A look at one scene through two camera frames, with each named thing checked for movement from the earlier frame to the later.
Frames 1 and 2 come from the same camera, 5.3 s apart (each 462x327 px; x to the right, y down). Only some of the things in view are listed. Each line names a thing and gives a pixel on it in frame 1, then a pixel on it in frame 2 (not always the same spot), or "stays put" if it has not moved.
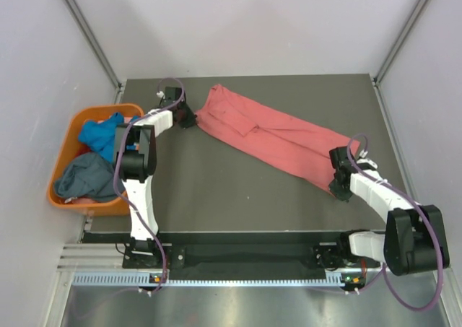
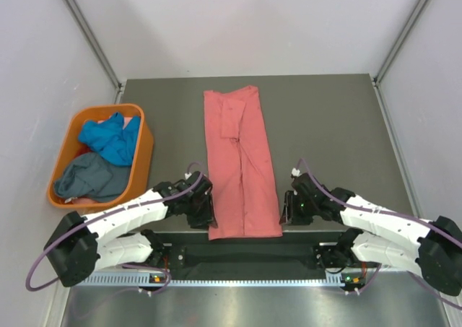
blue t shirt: x=100 y=136 stays put
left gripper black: x=190 y=118 -> x=207 y=217
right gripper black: x=338 y=193 -> x=290 y=215
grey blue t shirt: x=88 y=176 stays put
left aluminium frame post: x=90 y=37 stays put
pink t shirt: x=304 y=149 -> x=242 y=190
